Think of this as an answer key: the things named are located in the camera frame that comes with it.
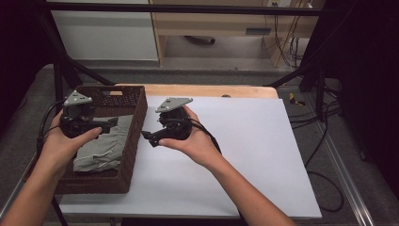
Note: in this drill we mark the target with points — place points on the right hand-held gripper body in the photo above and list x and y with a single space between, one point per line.
174 125

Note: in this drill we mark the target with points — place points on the black metal stand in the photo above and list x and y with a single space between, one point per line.
301 75
58 78

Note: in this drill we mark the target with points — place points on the aluminium floor rail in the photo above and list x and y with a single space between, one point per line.
342 169

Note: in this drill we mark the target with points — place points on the white cabinet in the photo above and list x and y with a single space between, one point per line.
103 37

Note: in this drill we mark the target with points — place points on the gray pants with white piping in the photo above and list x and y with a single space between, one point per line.
100 153

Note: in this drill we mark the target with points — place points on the person's left hand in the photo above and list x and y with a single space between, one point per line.
58 147

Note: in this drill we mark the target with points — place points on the white table mat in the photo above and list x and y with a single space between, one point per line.
251 157

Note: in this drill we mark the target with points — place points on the brown woven basket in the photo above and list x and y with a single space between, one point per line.
125 175

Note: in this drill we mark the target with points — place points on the wooden desk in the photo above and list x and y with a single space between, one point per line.
213 23

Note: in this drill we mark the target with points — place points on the black curtain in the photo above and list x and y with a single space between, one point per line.
367 78
22 62

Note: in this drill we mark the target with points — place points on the person's right hand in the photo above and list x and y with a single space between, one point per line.
197 147

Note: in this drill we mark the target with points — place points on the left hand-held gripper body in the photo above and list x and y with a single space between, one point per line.
76 121

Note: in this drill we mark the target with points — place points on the black horizontal frame bar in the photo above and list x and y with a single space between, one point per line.
188 8

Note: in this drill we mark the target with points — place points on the yellow and black clamp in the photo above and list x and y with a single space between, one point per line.
295 98

